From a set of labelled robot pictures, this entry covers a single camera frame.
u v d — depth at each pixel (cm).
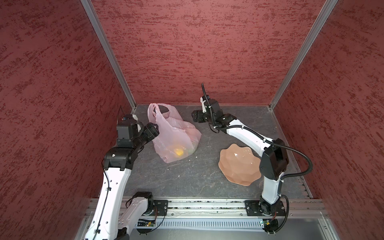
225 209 76
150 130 60
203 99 76
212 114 64
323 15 73
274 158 48
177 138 83
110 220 37
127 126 47
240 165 94
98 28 78
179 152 88
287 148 46
